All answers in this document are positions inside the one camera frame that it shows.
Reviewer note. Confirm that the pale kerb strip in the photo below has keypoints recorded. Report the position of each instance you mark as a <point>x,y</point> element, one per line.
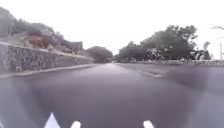
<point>40,71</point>

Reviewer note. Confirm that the round dark tree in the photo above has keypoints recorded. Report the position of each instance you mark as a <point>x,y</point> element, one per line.
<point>100,54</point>

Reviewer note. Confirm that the grey asphalt road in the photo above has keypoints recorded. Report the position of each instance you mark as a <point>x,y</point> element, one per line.
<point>106,95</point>

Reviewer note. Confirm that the rough stone retaining wall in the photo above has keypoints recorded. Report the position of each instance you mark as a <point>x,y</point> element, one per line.
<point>36,58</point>

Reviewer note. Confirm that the clump of dark trees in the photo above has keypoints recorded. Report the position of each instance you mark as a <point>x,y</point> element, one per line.
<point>170,45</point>

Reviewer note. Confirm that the low stone wall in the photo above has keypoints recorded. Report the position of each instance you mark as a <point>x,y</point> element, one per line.
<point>200,62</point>

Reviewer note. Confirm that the pole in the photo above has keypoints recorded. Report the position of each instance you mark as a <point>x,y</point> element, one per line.
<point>220,51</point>

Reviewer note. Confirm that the robot's own part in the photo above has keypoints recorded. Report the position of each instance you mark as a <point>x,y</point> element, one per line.
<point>148,124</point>
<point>76,124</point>

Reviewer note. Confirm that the scrubby hillside slope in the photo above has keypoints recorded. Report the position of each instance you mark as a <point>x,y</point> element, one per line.
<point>33,36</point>

